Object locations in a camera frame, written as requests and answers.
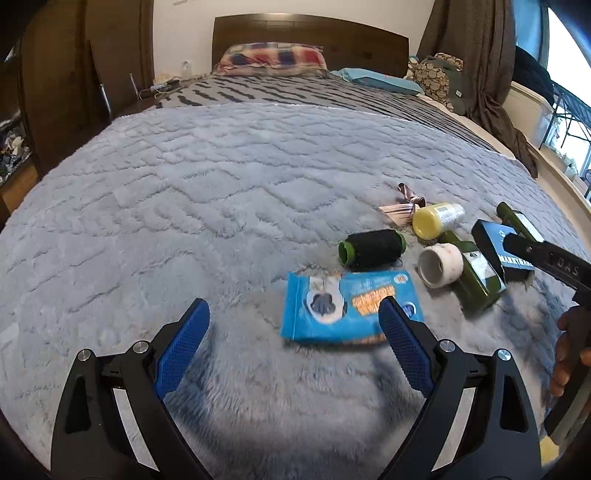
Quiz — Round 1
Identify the plaid pillow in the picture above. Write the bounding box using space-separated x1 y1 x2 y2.
216 42 328 77

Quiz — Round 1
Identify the teal pillow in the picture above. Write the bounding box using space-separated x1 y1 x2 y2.
330 68 426 97

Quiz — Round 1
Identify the person's right hand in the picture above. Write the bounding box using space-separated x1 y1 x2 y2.
549 305 578 398

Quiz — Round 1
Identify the grey green plush toy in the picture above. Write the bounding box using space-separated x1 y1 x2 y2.
445 68 471 116

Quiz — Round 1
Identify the dark wooden headboard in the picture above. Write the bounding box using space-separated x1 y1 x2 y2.
211 14 411 79

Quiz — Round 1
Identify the small green glass bottle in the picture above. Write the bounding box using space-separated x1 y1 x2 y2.
496 202 546 243

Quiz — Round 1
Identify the grey fluffy blanket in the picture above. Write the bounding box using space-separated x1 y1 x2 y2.
0 102 591 480

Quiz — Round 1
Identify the white tape roll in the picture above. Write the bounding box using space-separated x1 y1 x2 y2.
418 243 464 289

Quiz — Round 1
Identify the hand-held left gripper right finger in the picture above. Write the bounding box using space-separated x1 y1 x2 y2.
378 296 542 480

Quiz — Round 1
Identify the dark blue box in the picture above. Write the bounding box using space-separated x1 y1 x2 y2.
472 218 536 282

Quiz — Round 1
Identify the white storage box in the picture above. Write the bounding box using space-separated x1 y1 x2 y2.
503 80 555 145

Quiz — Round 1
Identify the brown curtain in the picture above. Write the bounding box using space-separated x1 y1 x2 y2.
416 0 539 178

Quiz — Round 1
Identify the pile of mixed clothes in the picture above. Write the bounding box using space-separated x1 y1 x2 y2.
0 115 34 186

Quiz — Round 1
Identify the round-pattern plush cushion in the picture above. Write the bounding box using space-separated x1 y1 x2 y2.
406 52 465 112

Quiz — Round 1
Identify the dark wooden nightstand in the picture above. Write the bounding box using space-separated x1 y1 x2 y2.
113 76 195 121

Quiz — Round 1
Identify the blue wet wipes packet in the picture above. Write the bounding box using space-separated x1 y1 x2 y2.
279 270 426 344

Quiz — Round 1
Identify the grey black striped bedspread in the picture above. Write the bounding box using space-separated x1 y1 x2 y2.
154 74 518 160

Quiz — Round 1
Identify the tangle of cables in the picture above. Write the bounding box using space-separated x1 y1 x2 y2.
139 78 182 99

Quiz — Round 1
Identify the window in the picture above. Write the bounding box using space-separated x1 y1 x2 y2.
512 0 591 199

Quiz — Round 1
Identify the black thread spool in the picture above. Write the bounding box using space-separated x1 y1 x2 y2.
337 229 408 269

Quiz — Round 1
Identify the yellow lidded clear jar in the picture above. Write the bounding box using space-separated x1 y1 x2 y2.
412 202 465 241

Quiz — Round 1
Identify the black folding rack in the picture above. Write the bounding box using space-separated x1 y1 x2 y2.
549 78 591 153

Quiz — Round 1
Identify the large green glass bottle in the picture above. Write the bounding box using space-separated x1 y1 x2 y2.
438 229 507 311

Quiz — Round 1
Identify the dark wooden wardrobe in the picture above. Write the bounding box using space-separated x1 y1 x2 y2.
0 0 155 222

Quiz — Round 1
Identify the black clothing pile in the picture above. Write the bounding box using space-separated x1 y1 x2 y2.
512 44 555 104

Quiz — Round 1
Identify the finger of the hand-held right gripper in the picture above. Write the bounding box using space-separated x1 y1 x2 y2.
503 233 548 269

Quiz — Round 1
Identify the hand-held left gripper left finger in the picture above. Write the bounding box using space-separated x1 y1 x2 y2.
50 298 213 480

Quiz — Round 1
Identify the striped wrapper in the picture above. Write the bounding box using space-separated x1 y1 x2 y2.
379 182 428 227

